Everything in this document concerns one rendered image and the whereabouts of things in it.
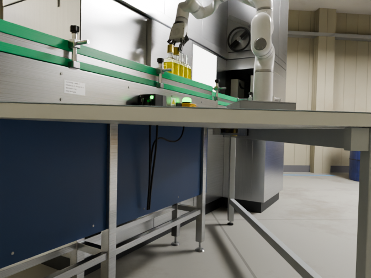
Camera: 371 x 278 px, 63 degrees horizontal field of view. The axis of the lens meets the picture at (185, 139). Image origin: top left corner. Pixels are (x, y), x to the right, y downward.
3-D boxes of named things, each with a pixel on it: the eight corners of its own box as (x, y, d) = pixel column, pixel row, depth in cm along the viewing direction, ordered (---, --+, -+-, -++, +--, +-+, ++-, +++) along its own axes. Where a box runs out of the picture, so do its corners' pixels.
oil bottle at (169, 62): (168, 97, 172) (168, 59, 171) (176, 96, 169) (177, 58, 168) (162, 96, 167) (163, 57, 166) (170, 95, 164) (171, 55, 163)
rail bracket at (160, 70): (159, 89, 136) (160, 59, 136) (173, 89, 133) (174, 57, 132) (154, 88, 133) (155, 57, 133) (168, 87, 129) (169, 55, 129)
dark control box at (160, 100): (150, 116, 128) (150, 96, 128) (166, 116, 124) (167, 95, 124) (138, 115, 121) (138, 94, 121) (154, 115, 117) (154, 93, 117)
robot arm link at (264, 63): (275, 74, 155) (276, 43, 155) (271, 69, 143) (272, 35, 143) (255, 75, 159) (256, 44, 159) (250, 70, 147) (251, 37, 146)
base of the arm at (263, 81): (272, 106, 160) (273, 76, 160) (286, 104, 148) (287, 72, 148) (245, 105, 156) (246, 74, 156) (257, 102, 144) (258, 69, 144)
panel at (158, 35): (213, 96, 252) (214, 55, 251) (216, 96, 250) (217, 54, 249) (146, 79, 174) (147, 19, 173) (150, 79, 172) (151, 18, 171)
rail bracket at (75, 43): (76, 71, 97) (77, 28, 96) (93, 69, 93) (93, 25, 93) (65, 68, 93) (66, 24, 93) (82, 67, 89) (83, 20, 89)
